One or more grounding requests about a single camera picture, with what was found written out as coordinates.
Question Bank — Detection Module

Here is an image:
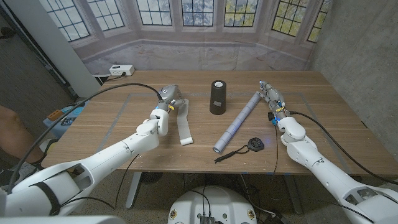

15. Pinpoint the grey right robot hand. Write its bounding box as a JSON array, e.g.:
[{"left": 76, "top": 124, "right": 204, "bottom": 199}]
[{"left": 258, "top": 80, "right": 287, "bottom": 121}]

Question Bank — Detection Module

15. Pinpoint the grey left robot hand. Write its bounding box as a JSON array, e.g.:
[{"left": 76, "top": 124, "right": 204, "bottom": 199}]
[{"left": 157, "top": 84, "right": 187, "bottom": 111}]

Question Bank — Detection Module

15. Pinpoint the white gauze bandage strip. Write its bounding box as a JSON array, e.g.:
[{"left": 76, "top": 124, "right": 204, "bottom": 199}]
[{"left": 176, "top": 98, "right": 194, "bottom": 146}]

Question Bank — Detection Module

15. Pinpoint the black cylindrical speaker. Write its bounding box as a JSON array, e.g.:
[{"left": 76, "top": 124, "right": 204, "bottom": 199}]
[{"left": 209, "top": 80, "right": 228, "bottom": 116}]

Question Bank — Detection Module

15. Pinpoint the white rolled paper tube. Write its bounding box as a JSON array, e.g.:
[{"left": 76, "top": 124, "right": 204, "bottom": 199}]
[{"left": 212, "top": 91, "right": 262, "bottom": 154}]

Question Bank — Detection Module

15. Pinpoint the printed window backdrop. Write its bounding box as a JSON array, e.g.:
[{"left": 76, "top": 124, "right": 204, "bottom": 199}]
[{"left": 39, "top": 0, "right": 333, "bottom": 75}]

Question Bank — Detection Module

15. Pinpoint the white power strip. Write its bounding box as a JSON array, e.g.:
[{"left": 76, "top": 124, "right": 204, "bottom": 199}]
[{"left": 108, "top": 64, "right": 136, "bottom": 77}]

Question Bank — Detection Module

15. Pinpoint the black round fan base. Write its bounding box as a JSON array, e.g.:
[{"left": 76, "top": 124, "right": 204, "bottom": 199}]
[{"left": 141, "top": 172, "right": 164, "bottom": 185}]

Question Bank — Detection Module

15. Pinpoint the grey table leg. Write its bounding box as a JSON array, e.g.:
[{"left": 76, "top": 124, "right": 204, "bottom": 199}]
[{"left": 282, "top": 174, "right": 304, "bottom": 215}]

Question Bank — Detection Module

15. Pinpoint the white table leg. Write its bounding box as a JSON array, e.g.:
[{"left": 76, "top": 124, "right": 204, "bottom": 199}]
[{"left": 125, "top": 171, "right": 142, "bottom": 210}]

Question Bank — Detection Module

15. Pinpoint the orange block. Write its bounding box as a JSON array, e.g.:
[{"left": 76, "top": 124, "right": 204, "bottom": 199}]
[{"left": 47, "top": 109, "right": 64, "bottom": 121}]

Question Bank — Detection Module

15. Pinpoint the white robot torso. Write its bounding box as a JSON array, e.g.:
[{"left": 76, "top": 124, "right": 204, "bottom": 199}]
[{"left": 167, "top": 185, "right": 258, "bottom": 224}]

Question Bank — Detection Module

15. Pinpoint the blue box with items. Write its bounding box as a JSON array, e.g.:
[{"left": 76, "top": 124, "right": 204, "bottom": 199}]
[{"left": 42, "top": 99, "right": 91, "bottom": 139}]

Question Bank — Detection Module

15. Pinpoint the person leg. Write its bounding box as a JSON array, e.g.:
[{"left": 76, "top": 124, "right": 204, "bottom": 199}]
[{"left": 0, "top": 105, "right": 44, "bottom": 166}]

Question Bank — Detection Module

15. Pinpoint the grey sneaker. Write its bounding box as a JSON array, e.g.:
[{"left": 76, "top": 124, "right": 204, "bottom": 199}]
[{"left": 0, "top": 161, "right": 38, "bottom": 187}]

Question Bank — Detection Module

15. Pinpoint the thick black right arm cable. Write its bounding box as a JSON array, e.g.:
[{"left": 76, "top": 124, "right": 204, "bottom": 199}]
[{"left": 289, "top": 111, "right": 398, "bottom": 186}]

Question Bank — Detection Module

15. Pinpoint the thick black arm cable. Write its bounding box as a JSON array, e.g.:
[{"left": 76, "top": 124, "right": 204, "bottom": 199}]
[
  {"left": 7, "top": 82, "right": 164, "bottom": 194},
  {"left": 289, "top": 111, "right": 398, "bottom": 186}
]

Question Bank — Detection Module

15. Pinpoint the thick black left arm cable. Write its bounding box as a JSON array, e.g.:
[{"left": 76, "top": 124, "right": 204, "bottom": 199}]
[{"left": 7, "top": 82, "right": 164, "bottom": 194}]

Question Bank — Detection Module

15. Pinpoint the black stopwatch with lanyard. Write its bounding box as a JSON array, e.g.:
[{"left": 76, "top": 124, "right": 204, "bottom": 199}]
[{"left": 214, "top": 137, "right": 265, "bottom": 164}]

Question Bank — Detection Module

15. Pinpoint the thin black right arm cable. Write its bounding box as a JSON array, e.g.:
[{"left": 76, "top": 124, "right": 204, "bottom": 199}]
[{"left": 272, "top": 124, "right": 279, "bottom": 175}]

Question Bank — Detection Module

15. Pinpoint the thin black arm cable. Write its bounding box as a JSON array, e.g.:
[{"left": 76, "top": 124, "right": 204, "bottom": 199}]
[
  {"left": 272, "top": 124, "right": 279, "bottom": 175},
  {"left": 60, "top": 154, "right": 139, "bottom": 209}
]

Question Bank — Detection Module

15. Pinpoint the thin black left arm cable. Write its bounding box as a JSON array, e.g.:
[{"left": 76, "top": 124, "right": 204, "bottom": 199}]
[{"left": 60, "top": 154, "right": 139, "bottom": 209}]

